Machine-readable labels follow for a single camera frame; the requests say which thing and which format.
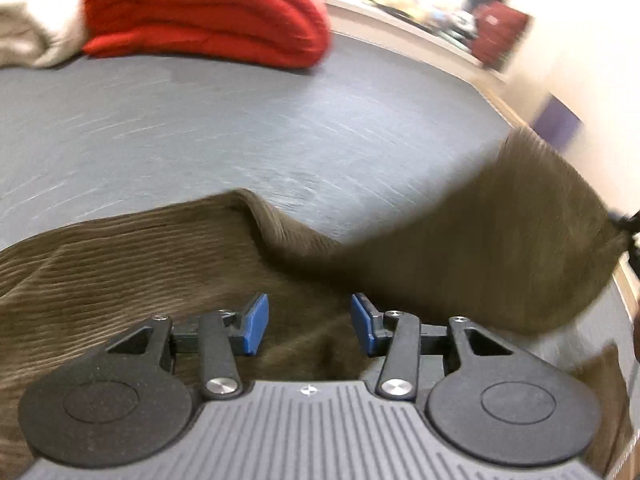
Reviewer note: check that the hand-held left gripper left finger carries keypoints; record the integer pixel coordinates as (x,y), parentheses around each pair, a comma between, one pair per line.
(256,325)

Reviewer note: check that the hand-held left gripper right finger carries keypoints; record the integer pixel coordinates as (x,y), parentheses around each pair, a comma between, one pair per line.
(361,325)

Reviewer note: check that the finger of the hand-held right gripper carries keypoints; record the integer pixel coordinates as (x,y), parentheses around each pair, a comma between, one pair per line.
(631,232)

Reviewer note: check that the purple object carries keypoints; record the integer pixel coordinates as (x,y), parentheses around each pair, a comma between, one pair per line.
(559,122)

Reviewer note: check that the red suitcase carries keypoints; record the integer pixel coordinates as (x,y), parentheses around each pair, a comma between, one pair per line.
(497,32)

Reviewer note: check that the red folded blanket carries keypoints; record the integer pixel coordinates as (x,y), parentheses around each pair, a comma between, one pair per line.
(200,15)

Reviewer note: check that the beige crumpled cloth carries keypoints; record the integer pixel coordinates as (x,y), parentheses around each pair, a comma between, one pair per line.
(35,25)

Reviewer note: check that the beige padded bed frame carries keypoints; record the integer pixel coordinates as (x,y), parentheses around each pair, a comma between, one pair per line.
(440,45)

